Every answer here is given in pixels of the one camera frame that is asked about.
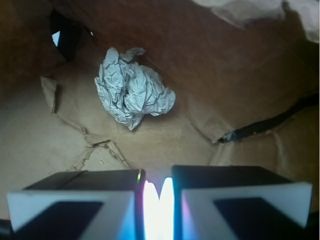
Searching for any white paper ball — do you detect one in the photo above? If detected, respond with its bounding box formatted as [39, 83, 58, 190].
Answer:
[94, 47, 176, 131]

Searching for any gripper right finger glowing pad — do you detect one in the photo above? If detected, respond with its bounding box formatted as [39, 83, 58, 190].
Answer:
[171, 165, 313, 240]

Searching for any brown paper bag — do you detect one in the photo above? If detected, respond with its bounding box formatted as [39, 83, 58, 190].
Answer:
[0, 0, 320, 219]

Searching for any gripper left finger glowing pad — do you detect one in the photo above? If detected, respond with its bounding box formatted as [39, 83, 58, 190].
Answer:
[7, 168, 157, 240]

